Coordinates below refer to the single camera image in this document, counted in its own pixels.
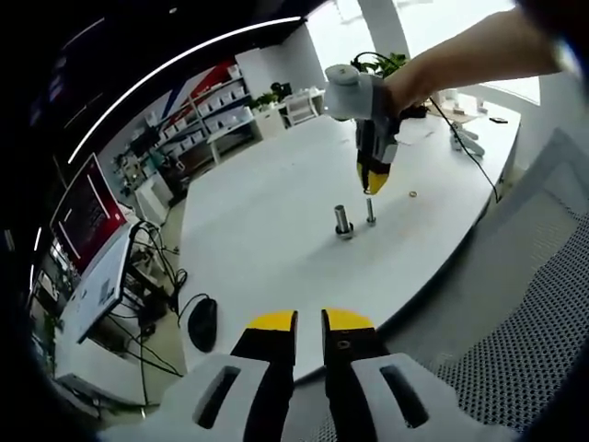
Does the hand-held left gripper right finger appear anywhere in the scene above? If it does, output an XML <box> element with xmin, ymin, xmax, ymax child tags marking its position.
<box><xmin>320</xmin><ymin>307</ymin><xmax>521</xmax><ymax>442</ymax></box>

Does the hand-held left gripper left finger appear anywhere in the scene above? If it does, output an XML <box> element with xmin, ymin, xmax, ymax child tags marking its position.
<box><xmin>98</xmin><ymin>308</ymin><xmax>299</xmax><ymax>442</ymax></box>

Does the thick threaded stud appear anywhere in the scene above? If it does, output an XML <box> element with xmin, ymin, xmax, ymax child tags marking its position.
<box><xmin>333</xmin><ymin>204</ymin><xmax>356</xmax><ymax>241</ymax></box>

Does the person's right hand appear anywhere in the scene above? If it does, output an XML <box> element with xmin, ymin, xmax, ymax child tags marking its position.
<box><xmin>384</xmin><ymin>57</ymin><xmax>438</xmax><ymax>120</ymax></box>

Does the large green potted plant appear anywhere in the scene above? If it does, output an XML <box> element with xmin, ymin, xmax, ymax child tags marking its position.
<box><xmin>350</xmin><ymin>51</ymin><xmax>411</xmax><ymax>78</ymax></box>

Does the white slatted chair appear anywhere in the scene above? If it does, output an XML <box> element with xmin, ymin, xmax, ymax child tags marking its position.
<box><xmin>283</xmin><ymin>94</ymin><xmax>319</xmax><ymax>129</ymax></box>

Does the black computer mouse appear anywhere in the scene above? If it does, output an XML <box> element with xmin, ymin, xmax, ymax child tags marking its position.
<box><xmin>177</xmin><ymin>292</ymin><xmax>219</xmax><ymax>354</ymax></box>

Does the small green plant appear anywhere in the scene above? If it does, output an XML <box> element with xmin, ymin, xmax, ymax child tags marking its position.
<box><xmin>250</xmin><ymin>91</ymin><xmax>283</xmax><ymax>112</ymax></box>

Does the white handheld controller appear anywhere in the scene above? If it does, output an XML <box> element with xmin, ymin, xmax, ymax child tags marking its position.
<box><xmin>459</xmin><ymin>131</ymin><xmax>487</xmax><ymax>158</ymax></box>
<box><xmin>448</xmin><ymin>122</ymin><xmax>467</xmax><ymax>152</ymax></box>

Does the shelf with white boxes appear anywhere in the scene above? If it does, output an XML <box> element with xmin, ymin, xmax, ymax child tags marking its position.
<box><xmin>137</xmin><ymin>59</ymin><xmax>259</xmax><ymax>168</ymax></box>

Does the white standing desk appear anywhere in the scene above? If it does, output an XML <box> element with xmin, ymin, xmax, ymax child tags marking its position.
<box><xmin>54</xmin><ymin>220</ymin><xmax>144</xmax><ymax>344</ymax></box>

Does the curved ceiling light strip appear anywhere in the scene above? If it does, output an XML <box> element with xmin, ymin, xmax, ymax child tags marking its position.
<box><xmin>67</xmin><ymin>16</ymin><xmax>303</xmax><ymax>165</ymax></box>

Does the grey mesh chair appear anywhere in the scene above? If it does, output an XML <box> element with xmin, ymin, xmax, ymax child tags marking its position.
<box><xmin>381</xmin><ymin>128</ymin><xmax>589</xmax><ymax>434</ymax></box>

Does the monitor with red screen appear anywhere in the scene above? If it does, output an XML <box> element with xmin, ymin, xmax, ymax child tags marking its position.
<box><xmin>48</xmin><ymin>153</ymin><xmax>130</xmax><ymax>277</ymax></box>

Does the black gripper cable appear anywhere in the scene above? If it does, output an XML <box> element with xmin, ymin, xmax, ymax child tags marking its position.
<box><xmin>427</xmin><ymin>94</ymin><xmax>501</xmax><ymax>204</ymax></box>

